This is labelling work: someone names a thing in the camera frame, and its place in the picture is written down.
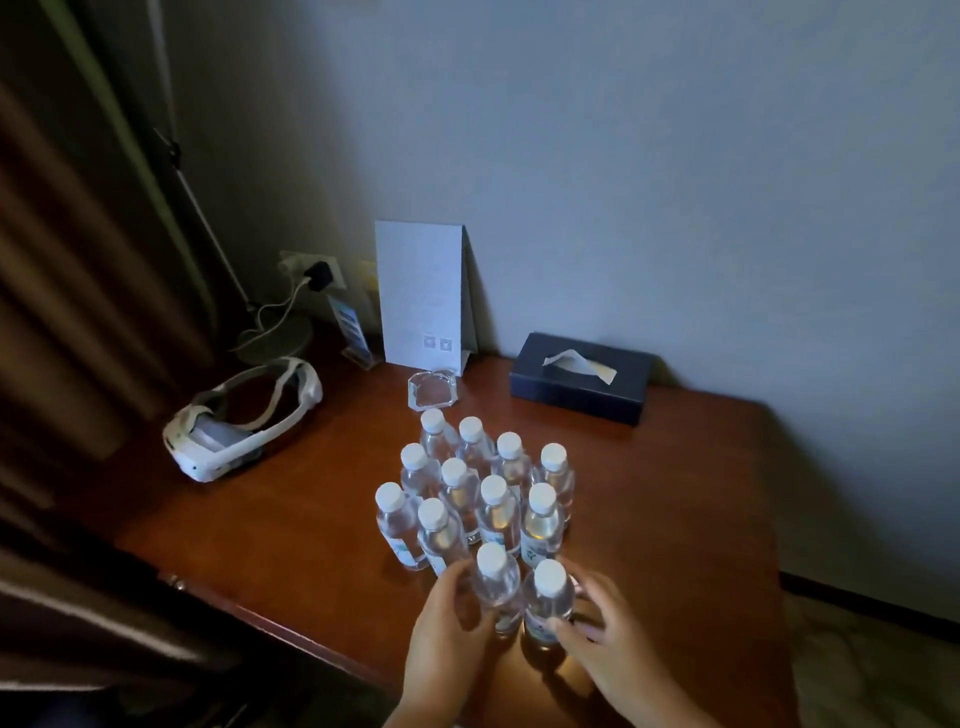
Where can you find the white VR headset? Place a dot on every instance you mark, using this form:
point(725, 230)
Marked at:
point(210, 442)

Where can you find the white folded tent card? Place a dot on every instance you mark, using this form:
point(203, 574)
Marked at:
point(420, 292)

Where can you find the clear glass ashtray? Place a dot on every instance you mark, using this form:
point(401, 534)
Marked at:
point(432, 390)

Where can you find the person's left forearm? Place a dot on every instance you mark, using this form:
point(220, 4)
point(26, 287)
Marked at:
point(420, 721)

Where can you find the person's left thumb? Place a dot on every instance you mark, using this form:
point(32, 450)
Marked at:
point(481, 625)

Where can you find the small acrylic sign stand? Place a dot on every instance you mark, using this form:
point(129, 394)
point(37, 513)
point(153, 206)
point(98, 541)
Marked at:
point(351, 330)

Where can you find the cluster of water bottles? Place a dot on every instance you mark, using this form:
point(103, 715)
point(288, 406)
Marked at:
point(480, 495)

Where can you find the white tissue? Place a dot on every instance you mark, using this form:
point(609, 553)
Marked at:
point(581, 365)

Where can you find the black charger plug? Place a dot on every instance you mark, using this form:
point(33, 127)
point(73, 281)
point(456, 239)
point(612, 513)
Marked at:
point(319, 276)

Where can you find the person's right thumb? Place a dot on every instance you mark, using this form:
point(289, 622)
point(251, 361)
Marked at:
point(568, 636)

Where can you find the person's right hand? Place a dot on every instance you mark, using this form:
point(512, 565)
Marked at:
point(626, 667)

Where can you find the clear capped water bottle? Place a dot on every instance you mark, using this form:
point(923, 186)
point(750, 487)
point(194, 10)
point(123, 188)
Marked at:
point(496, 581)
point(547, 600)

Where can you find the person's left hand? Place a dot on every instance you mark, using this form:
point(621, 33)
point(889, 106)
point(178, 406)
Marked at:
point(442, 652)

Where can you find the white wall outlet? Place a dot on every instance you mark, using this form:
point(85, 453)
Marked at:
point(294, 264)

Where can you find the brown curtain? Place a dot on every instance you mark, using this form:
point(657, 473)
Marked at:
point(82, 247)

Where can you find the dark blue tissue box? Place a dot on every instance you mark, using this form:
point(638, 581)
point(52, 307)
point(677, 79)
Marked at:
point(577, 394)

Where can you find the person's right forearm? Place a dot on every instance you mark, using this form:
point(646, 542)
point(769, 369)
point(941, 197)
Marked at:
point(686, 721)

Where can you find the metal drawer knob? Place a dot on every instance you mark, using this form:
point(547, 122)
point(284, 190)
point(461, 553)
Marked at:
point(176, 582)

